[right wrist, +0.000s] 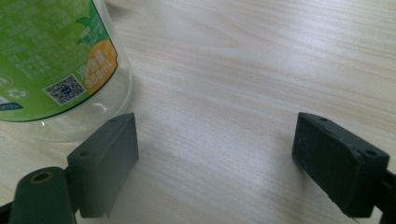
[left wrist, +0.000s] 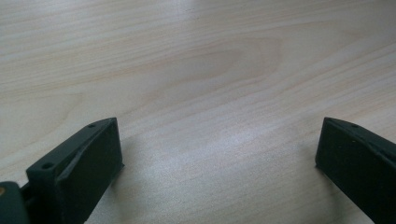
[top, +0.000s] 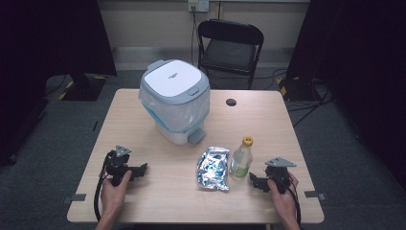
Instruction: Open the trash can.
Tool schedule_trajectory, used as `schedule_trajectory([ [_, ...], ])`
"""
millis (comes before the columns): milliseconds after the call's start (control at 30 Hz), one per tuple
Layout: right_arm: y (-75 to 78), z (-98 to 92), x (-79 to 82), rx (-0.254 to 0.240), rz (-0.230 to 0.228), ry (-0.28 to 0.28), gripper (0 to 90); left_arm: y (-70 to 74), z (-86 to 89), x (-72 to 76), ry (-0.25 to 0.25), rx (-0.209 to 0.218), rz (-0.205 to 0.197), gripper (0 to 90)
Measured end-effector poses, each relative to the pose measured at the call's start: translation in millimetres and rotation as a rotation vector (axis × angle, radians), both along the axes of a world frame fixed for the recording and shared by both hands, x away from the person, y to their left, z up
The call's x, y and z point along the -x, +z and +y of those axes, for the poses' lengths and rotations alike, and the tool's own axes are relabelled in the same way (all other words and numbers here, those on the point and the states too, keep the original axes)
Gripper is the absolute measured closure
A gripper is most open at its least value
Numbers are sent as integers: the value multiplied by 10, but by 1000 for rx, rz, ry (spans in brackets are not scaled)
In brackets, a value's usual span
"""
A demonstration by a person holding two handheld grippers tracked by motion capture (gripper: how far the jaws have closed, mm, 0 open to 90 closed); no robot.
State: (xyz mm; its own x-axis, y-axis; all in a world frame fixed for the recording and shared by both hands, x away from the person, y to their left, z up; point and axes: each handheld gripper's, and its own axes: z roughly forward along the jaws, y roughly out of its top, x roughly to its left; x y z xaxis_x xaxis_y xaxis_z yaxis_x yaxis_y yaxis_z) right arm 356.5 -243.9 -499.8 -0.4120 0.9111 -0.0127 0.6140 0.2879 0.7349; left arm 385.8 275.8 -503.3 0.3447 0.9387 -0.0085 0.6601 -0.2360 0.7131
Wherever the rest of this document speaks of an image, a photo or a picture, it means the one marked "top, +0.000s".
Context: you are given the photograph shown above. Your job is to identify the person's left hand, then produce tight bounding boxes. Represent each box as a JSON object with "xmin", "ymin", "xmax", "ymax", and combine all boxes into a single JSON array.
[{"xmin": 101, "ymin": 170, "xmax": 133, "ymax": 219}]

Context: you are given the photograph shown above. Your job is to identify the person's right hand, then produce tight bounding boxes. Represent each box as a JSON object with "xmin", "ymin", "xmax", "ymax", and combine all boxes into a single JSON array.
[{"xmin": 267, "ymin": 172, "xmax": 300, "ymax": 221}]

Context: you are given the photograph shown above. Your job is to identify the clear plastic bin liner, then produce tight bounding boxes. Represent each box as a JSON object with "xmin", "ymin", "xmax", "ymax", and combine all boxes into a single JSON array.
[{"xmin": 138, "ymin": 85, "xmax": 211, "ymax": 134}]

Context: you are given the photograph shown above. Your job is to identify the black floor cables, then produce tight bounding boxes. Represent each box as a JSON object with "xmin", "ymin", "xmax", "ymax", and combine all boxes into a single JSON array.
[{"xmin": 255, "ymin": 68, "xmax": 335, "ymax": 128}]

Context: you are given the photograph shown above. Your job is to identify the silver foil snack bag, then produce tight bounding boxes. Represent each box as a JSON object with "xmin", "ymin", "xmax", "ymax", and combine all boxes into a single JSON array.
[{"xmin": 195, "ymin": 146, "xmax": 232, "ymax": 192}]

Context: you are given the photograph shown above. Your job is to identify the black folding chair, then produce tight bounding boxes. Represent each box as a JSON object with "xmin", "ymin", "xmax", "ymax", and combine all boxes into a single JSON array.
[{"xmin": 196, "ymin": 18, "xmax": 265, "ymax": 90}]

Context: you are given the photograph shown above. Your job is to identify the white wall socket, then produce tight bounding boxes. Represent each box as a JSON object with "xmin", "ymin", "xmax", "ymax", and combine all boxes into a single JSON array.
[{"xmin": 187, "ymin": 0, "xmax": 210, "ymax": 13}]

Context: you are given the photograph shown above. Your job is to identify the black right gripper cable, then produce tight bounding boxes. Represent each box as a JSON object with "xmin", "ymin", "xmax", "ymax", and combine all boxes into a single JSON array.
[{"xmin": 286, "ymin": 187, "xmax": 303, "ymax": 226}]

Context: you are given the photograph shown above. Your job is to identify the black curtain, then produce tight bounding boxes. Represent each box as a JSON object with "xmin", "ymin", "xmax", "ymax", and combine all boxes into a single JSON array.
[
  {"xmin": 0, "ymin": 0, "xmax": 118, "ymax": 167},
  {"xmin": 285, "ymin": 0, "xmax": 406, "ymax": 193}
]

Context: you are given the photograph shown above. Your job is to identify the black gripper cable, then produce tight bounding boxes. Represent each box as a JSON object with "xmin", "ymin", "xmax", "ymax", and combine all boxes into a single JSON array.
[
  {"xmin": 93, "ymin": 152, "xmax": 113, "ymax": 222},
  {"xmin": 286, "ymin": 187, "xmax": 303, "ymax": 226}
]

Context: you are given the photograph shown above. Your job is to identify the clear bottle with yellow cap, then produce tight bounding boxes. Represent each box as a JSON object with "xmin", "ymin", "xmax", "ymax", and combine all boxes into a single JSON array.
[{"xmin": 228, "ymin": 136, "xmax": 255, "ymax": 182}]

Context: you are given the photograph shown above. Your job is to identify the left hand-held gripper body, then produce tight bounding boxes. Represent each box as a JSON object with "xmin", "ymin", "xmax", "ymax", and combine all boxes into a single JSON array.
[{"xmin": 103, "ymin": 145, "xmax": 133, "ymax": 188}]

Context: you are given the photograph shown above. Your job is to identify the black stand base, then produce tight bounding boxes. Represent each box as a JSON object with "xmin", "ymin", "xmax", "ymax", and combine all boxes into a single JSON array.
[
  {"xmin": 57, "ymin": 74, "xmax": 108, "ymax": 103},
  {"xmin": 276, "ymin": 76, "xmax": 321, "ymax": 103}
]

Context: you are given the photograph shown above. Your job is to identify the white grey pedal trash bin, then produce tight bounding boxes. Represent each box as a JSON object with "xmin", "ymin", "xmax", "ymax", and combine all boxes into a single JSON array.
[{"xmin": 138, "ymin": 58, "xmax": 212, "ymax": 146}]

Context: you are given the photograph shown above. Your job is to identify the grey tape piece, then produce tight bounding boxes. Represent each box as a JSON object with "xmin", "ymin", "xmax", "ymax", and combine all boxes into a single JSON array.
[
  {"xmin": 304, "ymin": 190, "xmax": 327, "ymax": 201},
  {"xmin": 61, "ymin": 193, "xmax": 87, "ymax": 205}
]

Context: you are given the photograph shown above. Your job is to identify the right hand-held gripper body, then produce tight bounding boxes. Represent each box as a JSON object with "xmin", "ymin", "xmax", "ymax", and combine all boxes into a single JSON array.
[{"xmin": 263, "ymin": 156, "xmax": 298, "ymax": 196}]

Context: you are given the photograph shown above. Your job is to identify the black wall socket cable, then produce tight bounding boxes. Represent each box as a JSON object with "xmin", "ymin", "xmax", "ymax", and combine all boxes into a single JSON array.
[{"xmin": 190, "ymin": 6, "xmax": 199, "ymax": 67}]

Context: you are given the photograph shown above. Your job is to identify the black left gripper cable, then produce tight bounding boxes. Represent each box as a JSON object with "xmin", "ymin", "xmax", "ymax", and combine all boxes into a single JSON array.
[{"xmin": 93, "ymin": 152, "xmax": 113, "ymax": 222}]

